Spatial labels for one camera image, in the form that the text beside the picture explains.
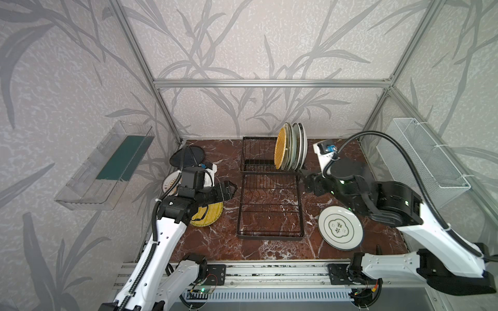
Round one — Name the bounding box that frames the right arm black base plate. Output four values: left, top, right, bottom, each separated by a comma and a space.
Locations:
327, 263, 383, 287

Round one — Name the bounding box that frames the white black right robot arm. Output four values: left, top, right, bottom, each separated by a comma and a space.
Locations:
302, 131, 497, 296

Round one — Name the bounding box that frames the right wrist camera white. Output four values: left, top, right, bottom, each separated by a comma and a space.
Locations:
313, 139, 339, 177

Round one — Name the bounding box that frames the aluminium frame rail base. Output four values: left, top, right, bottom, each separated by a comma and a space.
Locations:
111, 260, 428, 290

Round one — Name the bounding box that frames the orange woven round plate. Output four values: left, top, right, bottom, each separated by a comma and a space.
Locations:
274, 127, 286, 170

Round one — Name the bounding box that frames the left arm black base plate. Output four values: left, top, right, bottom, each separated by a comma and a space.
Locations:
194, 264, 227, 286

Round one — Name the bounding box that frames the yellow woven round plate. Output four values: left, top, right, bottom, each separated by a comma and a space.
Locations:
190, 202, 224, 228

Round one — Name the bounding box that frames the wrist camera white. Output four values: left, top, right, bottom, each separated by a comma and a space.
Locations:
199, 163, 217, 188
313, 139, 339, 177

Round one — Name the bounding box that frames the white plate orange sunburst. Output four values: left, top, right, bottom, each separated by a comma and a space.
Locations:
293, 123, 302, 171
162, 171, 182, 196

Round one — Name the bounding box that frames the white plate green clover emblem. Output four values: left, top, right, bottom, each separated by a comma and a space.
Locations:
318, 206, 364, 251

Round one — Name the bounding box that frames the cream plate with floral sprigs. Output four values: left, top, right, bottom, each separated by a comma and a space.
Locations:
281, 123, 291, 171

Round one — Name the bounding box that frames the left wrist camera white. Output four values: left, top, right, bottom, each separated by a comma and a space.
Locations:
199, 163, 217, 188

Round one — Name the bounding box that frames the clear plastic wall bin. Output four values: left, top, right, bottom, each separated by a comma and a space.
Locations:
54, 121, 155, 211

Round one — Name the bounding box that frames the white wire mesh basket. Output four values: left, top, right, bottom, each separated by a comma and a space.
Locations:
377, 118, 471, 209

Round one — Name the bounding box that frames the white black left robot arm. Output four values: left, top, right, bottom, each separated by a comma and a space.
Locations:
99, 162, 237, 310

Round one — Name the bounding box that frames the mint green flower plate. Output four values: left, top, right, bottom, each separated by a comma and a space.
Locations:
289, 123, 298, 171

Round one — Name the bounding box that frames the black round plate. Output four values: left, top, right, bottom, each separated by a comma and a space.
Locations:
169, 145, 205, 168

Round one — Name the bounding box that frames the white plate green text rim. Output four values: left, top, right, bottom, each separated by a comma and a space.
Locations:
299, 123, 308, 168

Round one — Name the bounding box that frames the black wire dish rack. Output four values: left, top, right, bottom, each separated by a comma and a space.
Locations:
236, 137, 305, 241

